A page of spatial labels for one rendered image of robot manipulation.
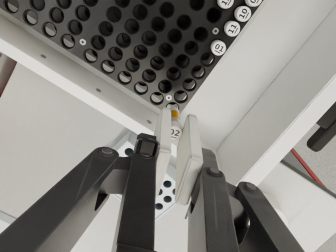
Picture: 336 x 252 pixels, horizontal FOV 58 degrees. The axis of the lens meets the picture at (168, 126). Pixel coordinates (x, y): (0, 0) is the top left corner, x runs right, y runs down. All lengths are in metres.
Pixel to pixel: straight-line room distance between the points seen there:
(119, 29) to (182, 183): 0.16
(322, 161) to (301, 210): 0.94
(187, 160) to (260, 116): 0.19
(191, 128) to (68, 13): 0.16
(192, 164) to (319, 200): 0.43
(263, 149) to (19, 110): 0.35
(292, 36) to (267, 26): 0.03
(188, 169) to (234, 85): 0.21
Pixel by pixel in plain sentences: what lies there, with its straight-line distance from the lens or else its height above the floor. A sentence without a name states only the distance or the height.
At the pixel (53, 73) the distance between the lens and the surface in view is 0.31.
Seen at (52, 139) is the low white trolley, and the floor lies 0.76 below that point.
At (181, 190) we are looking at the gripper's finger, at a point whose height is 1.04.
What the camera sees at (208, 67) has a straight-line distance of 0.29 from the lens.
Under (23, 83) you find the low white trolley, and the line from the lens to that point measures 0.48.
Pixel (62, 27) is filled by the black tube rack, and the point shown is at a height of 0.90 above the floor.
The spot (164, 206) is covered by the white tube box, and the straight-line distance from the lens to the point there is 0.48.
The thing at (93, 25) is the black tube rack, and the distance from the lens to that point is 0.29.
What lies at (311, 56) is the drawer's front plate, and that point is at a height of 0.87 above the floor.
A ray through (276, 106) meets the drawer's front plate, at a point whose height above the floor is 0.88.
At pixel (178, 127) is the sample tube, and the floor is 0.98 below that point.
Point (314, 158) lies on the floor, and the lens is 1.48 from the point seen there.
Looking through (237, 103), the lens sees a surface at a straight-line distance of 0.37.
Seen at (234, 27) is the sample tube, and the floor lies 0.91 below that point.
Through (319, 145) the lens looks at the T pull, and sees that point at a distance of 0.33.
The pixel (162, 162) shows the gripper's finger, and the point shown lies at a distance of 0.16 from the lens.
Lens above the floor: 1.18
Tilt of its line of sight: 68 degrees down
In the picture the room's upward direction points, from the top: 179 degrees counter-clockwise
